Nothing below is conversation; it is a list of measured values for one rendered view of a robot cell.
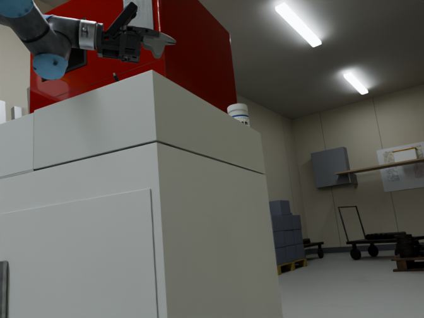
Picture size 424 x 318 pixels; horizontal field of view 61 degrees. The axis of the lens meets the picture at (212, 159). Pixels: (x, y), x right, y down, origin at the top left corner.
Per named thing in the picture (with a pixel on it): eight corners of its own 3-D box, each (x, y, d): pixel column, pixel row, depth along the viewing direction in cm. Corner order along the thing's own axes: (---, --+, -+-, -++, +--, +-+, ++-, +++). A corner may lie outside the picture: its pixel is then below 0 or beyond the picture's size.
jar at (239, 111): (235, 137, 129) (231, 111, 131) (253, 133, 126) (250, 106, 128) (226, 133, 123) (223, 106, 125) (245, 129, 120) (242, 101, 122)
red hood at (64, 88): (129, 153, 244) (125, 70, 256) (240, 127, 208) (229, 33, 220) (27, 129, 178) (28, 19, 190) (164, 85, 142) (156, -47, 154)
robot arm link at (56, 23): (36, 51, 97) (42, 31, 101) (79, 57, 99) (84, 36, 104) (30, 26, 90) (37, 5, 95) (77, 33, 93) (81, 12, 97)
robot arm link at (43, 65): (14, 51, 83) (25, 21, 89) (43, 86, 92) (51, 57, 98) (45, 43, 82) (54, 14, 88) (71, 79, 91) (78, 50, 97)
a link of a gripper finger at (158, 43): (174, 58, 103) (141, 54, 101) (176, 38, 103) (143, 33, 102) (175, 55, 100) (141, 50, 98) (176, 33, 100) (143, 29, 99)
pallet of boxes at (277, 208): (269, 267, 630) (261, 206, 652) (307, 265, 590) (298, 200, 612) (236, 276, 546) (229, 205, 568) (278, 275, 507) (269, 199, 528)
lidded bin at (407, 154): (420, 160, 708) (418, 149, 713) (418, 158, 681) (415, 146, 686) (397, 164, 731) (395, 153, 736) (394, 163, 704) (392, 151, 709)
